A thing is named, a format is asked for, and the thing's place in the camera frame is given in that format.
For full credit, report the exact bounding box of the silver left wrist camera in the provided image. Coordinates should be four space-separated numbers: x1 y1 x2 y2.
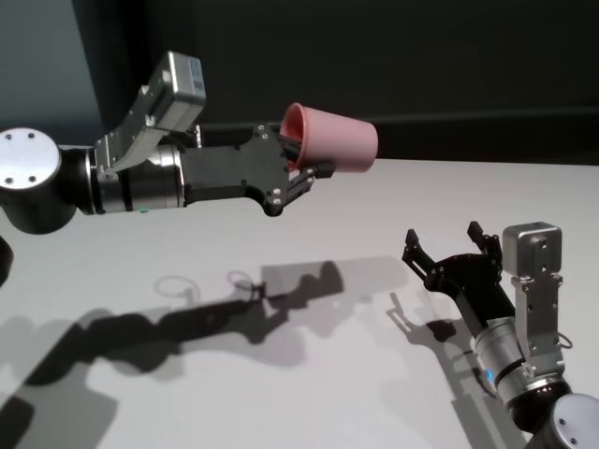
95 50 208 179

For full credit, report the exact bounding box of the pink plastic cup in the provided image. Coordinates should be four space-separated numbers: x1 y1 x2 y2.
279 102 379 175

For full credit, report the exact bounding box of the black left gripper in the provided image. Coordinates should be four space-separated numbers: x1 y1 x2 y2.
181 123 337 217

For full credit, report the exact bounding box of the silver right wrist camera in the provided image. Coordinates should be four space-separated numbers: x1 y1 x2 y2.
502 221 570 375

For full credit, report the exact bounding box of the dark grey partition panel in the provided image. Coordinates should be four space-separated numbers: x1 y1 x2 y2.
72 0 599 165

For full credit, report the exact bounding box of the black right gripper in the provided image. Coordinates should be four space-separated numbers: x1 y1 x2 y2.
401 222 516 336

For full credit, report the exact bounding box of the thin grey rail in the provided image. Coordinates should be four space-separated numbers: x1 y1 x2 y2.
200 108 599 135

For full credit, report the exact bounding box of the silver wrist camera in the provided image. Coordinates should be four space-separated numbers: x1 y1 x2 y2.
95 50 208 179
502 221 570 375

